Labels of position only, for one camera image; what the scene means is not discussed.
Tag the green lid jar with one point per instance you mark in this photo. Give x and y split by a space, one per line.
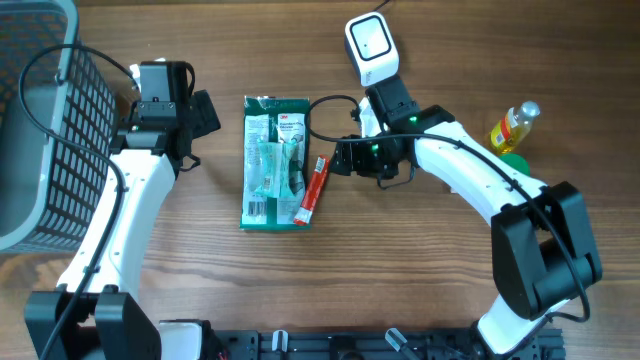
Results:
516 162

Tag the white barcode scanner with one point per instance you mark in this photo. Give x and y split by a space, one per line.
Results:
371 48

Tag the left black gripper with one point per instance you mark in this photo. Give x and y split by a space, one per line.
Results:
202 113

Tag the red stick sachet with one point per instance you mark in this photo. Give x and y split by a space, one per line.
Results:
313 192

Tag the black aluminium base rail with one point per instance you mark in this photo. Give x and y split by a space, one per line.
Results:
350 345

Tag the yellow dish soap bottle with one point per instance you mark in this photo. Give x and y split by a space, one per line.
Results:
511 130

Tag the green white wipes packet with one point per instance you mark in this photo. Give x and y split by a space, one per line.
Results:
273 119

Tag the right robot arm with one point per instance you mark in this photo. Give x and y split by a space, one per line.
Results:
544 253

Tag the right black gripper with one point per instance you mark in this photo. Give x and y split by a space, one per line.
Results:
351 159

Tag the clear teal small packet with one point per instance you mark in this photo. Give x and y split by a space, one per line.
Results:
276 158

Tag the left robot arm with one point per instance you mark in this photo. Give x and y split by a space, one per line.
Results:
93 312

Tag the grey plastic mesh basket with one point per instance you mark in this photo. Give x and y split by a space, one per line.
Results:
57 116

